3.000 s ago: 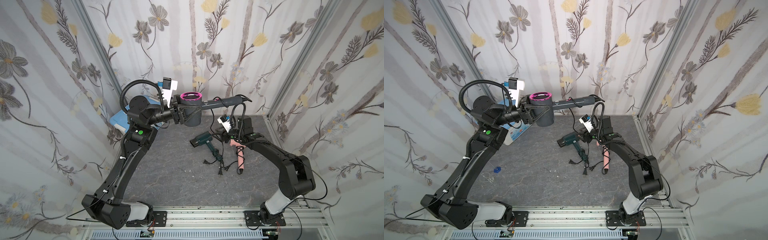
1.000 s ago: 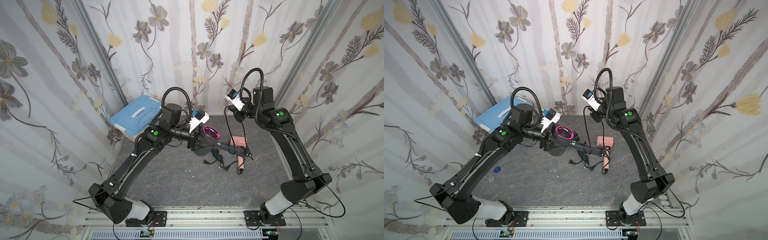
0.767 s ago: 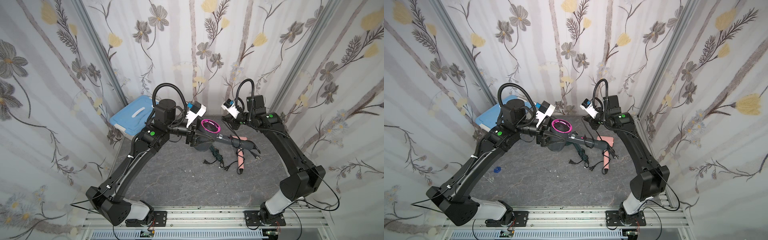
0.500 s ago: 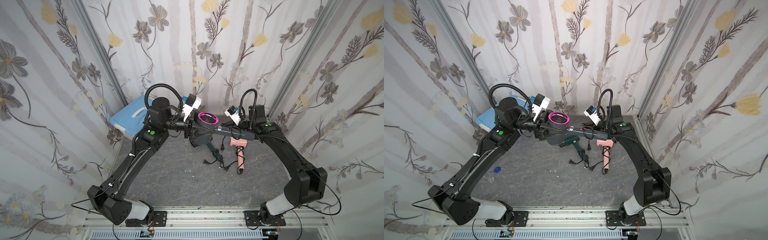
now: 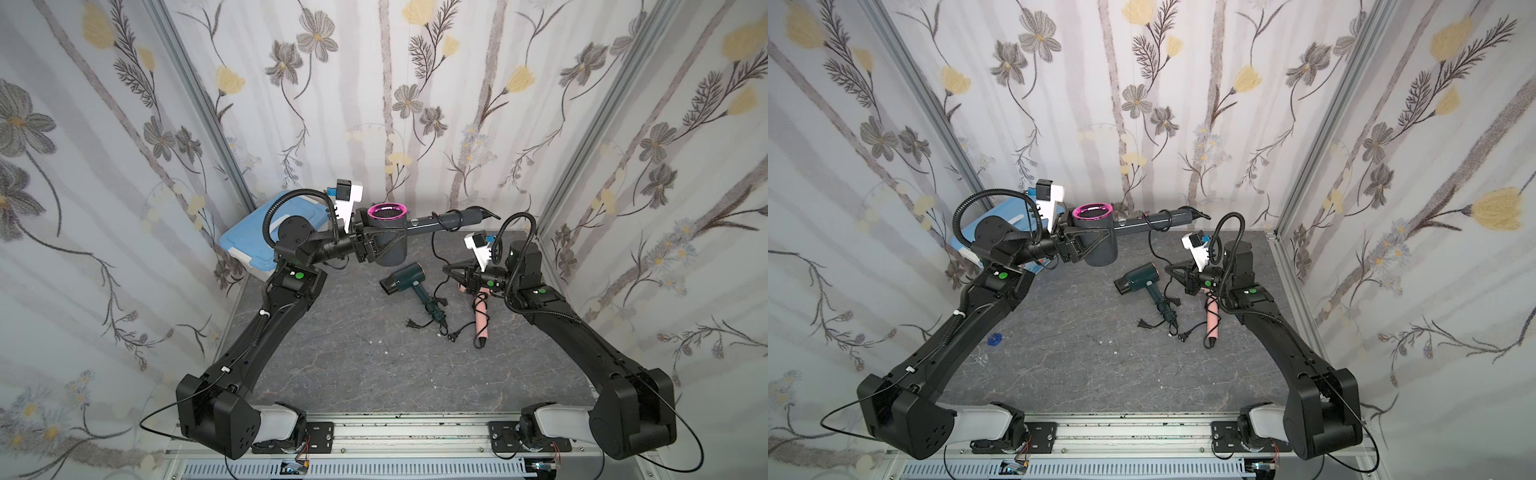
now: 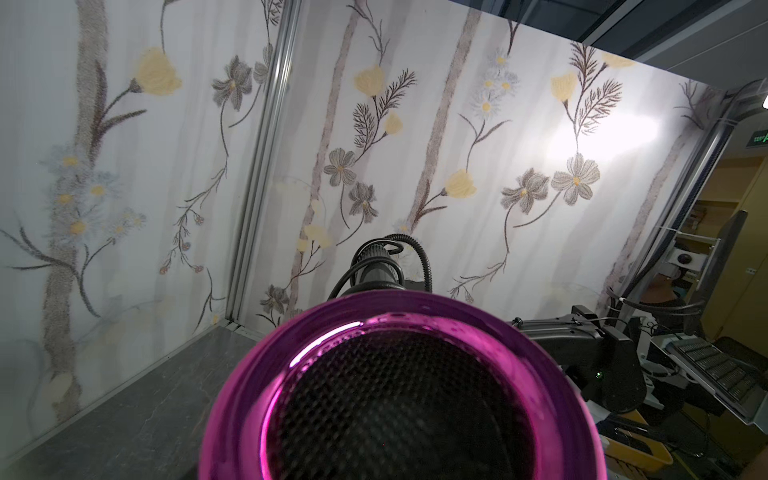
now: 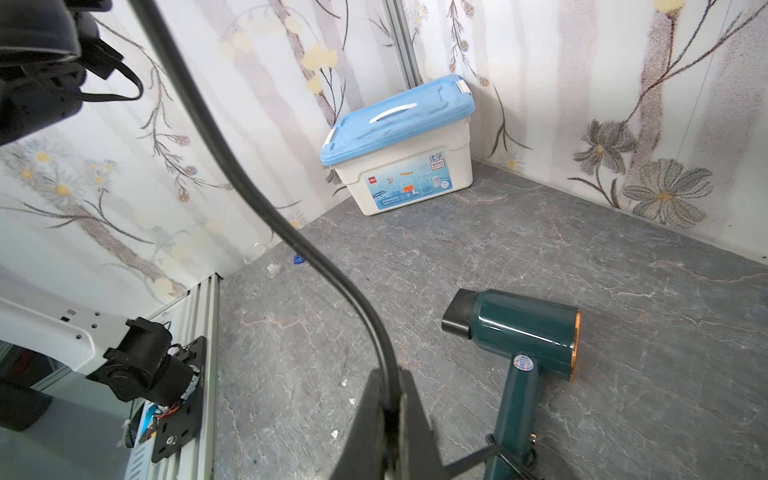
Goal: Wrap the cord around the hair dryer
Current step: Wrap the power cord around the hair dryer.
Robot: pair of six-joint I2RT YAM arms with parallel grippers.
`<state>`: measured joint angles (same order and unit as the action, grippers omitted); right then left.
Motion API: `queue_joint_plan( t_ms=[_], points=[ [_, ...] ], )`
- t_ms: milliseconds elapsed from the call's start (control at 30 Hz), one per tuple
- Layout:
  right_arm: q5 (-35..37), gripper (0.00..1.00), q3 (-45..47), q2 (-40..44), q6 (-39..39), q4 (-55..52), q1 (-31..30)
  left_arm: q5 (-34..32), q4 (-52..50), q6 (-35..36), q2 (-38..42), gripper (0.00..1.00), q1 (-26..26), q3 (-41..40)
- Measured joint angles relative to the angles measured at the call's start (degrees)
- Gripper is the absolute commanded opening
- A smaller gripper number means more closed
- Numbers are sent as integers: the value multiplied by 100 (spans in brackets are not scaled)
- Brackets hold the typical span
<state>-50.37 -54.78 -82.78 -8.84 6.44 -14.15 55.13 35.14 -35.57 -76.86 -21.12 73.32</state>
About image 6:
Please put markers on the black monitor on stand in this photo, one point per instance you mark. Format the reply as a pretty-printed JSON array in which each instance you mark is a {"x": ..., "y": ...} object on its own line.
[{"x": 685, "y": 316}]

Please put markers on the black hair dryer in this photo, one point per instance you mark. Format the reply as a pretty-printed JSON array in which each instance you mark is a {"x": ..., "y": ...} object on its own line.
[{"x": 381, "y": 382}]

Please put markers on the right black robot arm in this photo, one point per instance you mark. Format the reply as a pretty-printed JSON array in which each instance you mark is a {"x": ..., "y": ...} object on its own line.
[{"x": 588, "y": 354}]

